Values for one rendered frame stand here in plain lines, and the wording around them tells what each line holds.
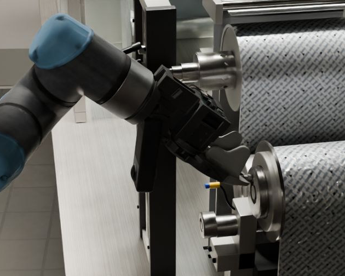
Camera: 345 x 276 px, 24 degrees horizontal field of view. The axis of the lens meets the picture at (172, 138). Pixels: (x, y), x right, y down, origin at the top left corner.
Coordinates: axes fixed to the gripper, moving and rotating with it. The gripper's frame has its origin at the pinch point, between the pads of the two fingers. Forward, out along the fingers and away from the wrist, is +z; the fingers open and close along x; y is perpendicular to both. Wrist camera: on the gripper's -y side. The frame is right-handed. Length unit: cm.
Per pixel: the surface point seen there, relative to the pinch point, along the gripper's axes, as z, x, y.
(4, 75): 42, 323, -120
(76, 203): 7, 55, -41
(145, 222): 15, 40, -30
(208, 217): 1.5, 1.3, -7.6
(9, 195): 48, 209, -125
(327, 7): 4.8, 22.7, 26.3
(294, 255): 10.7, -7.8, -2.3
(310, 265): 14.1, -7.8, -2.2
